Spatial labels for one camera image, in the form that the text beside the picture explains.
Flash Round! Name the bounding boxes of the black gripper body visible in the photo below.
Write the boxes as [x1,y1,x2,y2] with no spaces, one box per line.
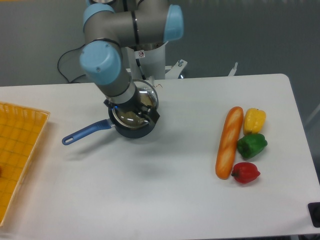
[103,86,141,113]

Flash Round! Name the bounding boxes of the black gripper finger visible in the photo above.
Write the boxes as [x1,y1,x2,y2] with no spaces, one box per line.
[142,105,160,125]
[134,111,150,123]

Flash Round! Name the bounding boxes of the glass pot lid blue knob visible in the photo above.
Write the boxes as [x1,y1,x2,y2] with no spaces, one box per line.
[109,79,160,129]

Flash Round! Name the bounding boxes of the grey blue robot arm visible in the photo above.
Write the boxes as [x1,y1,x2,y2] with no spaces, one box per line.
[79,0,184,123]

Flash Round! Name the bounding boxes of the wrapped brown bread slice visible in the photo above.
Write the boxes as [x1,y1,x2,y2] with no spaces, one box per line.
[112,87,159,129]

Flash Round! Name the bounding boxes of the dark blue saucepan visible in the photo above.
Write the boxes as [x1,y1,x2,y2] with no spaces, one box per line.
[62,115,155,146]

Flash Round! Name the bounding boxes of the orange toy baguette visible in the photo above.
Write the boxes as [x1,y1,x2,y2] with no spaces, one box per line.
[215,106,244,180]

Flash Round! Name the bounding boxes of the yellow toy bell pepper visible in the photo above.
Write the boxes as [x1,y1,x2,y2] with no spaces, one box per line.
[243,108,267,136]

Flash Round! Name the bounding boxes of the green toy bell pepper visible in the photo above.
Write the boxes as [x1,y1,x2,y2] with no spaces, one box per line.
[237,133,268,159]

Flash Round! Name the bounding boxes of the red toy bell pepper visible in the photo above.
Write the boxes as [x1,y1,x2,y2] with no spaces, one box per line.
[231,162,261,184]

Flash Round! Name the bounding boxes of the orange plastic basket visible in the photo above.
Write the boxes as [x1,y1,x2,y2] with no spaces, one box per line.
[0,102,50,226]

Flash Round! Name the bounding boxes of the black device at table edge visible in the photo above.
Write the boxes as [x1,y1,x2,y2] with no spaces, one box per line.
[307,202,320,228]

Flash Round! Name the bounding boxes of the black cable on floor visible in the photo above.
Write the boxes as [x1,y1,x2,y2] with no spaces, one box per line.
[57,44,88,84]

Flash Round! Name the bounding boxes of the white table bracket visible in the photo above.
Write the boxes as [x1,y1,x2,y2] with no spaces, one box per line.
[228,62,238,77]

